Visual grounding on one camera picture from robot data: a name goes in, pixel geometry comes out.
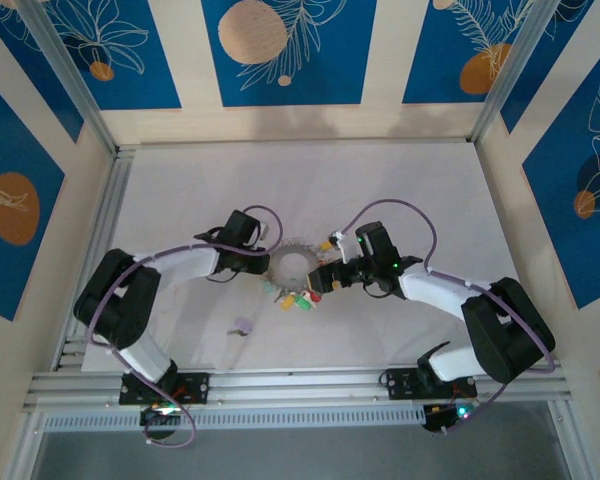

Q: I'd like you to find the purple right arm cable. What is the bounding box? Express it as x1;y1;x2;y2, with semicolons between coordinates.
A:
337;198;556;436

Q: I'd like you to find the aluminium corner post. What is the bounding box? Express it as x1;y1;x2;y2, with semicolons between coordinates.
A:
17;0;121;156
468;0;564;144

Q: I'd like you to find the aluminium side rail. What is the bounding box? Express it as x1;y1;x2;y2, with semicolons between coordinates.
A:
52;144;134;374

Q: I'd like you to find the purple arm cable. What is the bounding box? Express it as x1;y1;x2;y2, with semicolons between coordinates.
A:
337;198;556;436
87;202;286;449

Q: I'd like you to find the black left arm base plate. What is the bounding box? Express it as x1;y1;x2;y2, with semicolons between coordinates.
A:
119;372;211;406

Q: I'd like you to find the aluminium frame rail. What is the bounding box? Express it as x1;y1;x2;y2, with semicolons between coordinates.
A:
22;369;569;416

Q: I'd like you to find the blue panel beige circle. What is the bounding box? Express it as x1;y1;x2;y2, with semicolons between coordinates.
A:
201;0;380;108

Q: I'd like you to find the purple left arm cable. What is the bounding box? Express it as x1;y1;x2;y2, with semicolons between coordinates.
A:
87;202;286;449

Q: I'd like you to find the blue panel orange circle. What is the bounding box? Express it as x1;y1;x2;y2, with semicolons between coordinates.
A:
521;47;600;310
0;69;67;323
401;0;564;105

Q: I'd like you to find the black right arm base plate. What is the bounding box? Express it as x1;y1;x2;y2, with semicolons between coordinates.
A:
385;367;480;401

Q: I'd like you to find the grey slotted cable duct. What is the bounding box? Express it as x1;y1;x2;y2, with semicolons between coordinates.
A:
42;404;429;434

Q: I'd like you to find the blue floral wall panel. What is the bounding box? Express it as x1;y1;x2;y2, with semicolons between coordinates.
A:
29;0;183;112
499;0;597;135
0;0;85;145

